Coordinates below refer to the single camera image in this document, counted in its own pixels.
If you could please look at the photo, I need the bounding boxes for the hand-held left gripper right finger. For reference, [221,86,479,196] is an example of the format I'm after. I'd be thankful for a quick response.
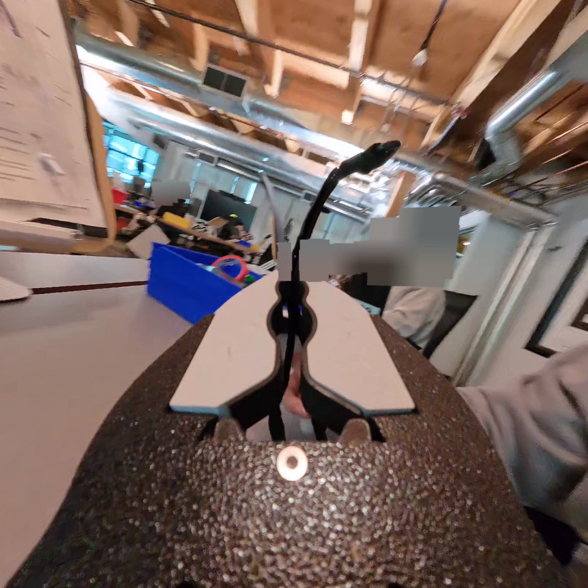
[299,281,416,416]

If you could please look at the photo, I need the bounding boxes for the printed instruction sheet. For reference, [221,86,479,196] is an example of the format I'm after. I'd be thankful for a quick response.
[0,0,107,227]

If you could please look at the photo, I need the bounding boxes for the wooden document stand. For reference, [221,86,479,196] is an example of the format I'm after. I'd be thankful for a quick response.
[0,0,118,302]

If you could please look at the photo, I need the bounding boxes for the person's right forearm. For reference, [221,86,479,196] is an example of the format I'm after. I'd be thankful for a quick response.
[455,345,588,563]

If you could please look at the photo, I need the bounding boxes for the person's right hand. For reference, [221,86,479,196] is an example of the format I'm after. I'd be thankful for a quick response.
[281,354,315,419]

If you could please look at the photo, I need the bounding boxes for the grey desk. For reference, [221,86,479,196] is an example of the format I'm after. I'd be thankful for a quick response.
[0,250,221,588]

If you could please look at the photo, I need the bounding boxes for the black cable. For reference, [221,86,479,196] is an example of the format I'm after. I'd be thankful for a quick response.
[267,140,402,442]

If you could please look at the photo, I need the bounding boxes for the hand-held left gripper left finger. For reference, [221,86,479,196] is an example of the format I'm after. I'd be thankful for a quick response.
[170,274,284,416]

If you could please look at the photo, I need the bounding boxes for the blue plastic bin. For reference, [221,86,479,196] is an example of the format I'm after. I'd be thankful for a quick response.
[147,244,272,324]

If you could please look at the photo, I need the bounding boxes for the dark computer monitor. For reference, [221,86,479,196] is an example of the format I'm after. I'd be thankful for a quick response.
[200,189,259,230]

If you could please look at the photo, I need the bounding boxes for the square marker wall poster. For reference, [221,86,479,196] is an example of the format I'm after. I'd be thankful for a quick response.
[526,241,588,359]

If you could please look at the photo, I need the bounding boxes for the red tape roll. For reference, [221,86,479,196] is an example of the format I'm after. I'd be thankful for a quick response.
[213,255,250,282]

